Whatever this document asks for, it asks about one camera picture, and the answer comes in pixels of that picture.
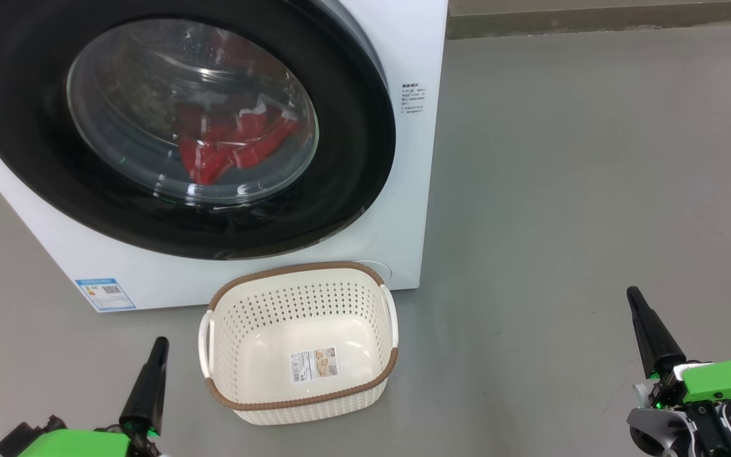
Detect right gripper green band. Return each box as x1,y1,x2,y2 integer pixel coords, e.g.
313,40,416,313
627,287,731,413

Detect white product label sticker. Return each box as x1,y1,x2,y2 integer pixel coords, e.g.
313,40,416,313
287,346,339,385

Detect black round glass washer door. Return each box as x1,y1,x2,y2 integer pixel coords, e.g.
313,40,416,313
0,0,397,261

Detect white front-load washing machine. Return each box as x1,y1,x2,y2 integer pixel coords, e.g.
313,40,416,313
0,0,450,313

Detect round white drain filter cover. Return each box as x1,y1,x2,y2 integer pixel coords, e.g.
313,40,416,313
353,259,393,283

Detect blue energy label sticker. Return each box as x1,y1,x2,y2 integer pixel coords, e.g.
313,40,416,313
75,277,136,312

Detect cream perforated basket brown rim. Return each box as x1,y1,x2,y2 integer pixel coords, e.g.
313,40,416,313
198,261,399,426

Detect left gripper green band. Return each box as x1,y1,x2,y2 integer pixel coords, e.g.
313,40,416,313
18,336,169,457

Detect red and white garment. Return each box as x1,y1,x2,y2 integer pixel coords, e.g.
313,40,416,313
175,32,303,186

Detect grey skirting board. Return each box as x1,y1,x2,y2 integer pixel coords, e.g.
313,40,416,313
447,0,731,40

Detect stainless steel washing machine drum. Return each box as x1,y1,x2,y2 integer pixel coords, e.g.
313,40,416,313
69,18,319,205

